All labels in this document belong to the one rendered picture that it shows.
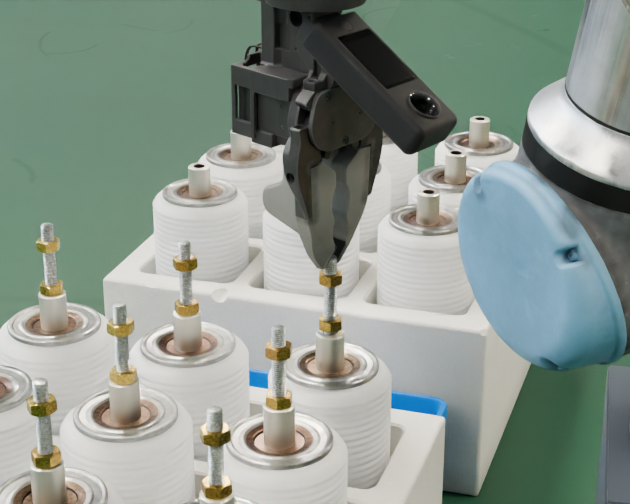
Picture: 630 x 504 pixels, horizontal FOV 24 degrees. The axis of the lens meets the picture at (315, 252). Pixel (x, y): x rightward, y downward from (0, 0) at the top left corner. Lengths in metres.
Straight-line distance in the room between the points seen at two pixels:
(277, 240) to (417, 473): 0.36
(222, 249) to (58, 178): 0.85
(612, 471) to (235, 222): 0.64
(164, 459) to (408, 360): 0.40
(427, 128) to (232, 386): 0.28
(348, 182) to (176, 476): 0.25
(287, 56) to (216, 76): 1.72
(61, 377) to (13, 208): 1.00
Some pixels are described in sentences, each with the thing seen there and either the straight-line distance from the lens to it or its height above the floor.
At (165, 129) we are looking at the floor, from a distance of 2.47.
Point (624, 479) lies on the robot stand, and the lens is 0.92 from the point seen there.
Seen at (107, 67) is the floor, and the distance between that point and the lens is 2.84.
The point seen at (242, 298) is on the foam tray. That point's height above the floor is 0.18.
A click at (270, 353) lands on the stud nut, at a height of 0.32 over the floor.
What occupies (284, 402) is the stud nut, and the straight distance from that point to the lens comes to 1.01.
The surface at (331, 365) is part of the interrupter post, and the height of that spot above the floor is 0.26.
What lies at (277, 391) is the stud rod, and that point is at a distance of 1.01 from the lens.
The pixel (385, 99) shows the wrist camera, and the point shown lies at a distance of 0.99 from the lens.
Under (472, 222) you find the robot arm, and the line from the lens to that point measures 0.79.
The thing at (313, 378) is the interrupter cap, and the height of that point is 0.25.
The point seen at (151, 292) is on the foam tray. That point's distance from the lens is 1.45.
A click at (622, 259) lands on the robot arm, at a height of 0.48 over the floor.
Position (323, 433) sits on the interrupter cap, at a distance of 1.04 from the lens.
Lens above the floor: 0.78
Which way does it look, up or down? 23 degrees down
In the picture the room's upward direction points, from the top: straight up
